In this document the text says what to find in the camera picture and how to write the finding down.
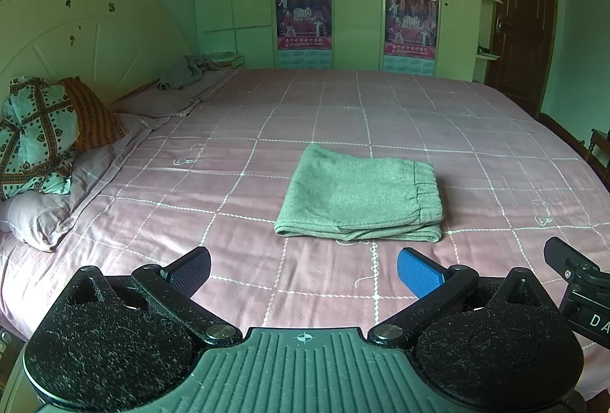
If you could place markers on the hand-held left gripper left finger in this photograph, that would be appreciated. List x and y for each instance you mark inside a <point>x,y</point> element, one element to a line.
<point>190,272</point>

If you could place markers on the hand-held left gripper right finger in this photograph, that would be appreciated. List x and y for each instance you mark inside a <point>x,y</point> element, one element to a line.
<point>419,272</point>

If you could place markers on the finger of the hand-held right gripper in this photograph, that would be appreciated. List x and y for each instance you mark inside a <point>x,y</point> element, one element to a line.
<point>567,260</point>

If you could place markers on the grey-green pants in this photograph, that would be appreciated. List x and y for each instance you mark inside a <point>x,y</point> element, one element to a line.
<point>357,194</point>

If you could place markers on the wooden furniture piece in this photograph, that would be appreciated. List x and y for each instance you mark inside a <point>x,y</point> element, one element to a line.
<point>599,156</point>

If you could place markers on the grey pillow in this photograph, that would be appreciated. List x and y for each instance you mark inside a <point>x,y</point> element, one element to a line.
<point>71,198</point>

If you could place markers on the pink checked bedspread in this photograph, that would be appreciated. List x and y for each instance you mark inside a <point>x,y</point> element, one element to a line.
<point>333,117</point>

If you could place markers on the orange striped pillow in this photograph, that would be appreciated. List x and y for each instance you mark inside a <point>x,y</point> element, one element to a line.
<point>95,113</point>

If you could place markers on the crumpled grey cloth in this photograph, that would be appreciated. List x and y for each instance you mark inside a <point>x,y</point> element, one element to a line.
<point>183,72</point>

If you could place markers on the teal patterned pillow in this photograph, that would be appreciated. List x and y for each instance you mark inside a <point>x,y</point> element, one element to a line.
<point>33,137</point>

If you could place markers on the stack of folded items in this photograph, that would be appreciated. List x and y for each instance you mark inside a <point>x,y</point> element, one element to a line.
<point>228,59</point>

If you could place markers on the dark item on shelf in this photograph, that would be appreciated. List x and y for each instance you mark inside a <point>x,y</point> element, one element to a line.
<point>483,51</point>

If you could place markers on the brown wooden door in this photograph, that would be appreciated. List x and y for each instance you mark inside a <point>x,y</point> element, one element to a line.
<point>524,13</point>

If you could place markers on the cream bed headboard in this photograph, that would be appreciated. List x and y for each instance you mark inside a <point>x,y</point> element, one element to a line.
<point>95,36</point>

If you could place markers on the cream wardrobe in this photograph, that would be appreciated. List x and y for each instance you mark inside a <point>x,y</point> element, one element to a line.
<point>357,13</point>

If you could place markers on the cream corner shelf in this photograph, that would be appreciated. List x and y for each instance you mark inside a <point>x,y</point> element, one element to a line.
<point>491,1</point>

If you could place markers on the wall calendar poster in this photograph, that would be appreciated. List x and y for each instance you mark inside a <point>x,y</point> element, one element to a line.
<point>411,25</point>
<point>303,20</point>

